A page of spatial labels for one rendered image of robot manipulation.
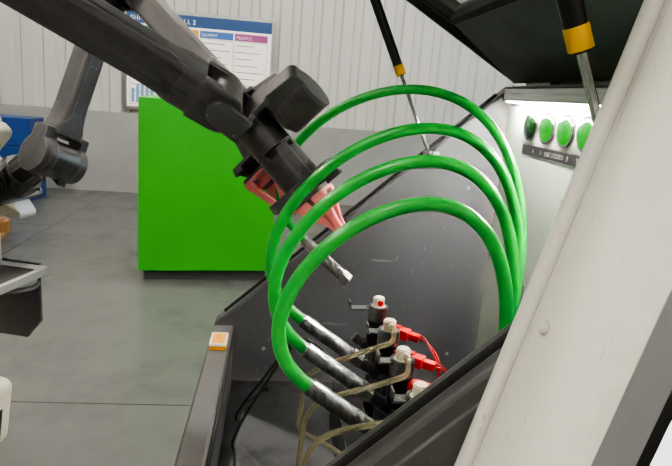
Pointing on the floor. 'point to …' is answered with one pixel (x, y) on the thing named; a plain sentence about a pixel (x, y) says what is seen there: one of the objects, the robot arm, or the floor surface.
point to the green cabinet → (194, 201)
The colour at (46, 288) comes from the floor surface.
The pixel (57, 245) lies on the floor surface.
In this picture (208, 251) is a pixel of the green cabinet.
